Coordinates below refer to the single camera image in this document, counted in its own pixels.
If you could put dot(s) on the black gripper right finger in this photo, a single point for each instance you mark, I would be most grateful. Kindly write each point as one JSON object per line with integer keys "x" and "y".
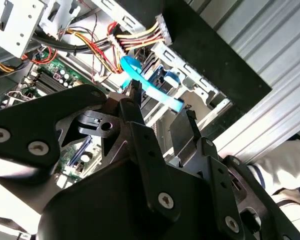
{"x": 222, "y": 187}

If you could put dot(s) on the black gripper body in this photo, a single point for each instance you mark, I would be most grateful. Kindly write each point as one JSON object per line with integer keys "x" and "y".
{"x": 102, "y": 207}

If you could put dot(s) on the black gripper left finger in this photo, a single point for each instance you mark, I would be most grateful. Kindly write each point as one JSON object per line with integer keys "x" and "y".
{"x": 20, "y": 125}

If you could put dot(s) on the hard disk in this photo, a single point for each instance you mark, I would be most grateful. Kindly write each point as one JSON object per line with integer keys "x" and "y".
{"x": 171, "y": 78}

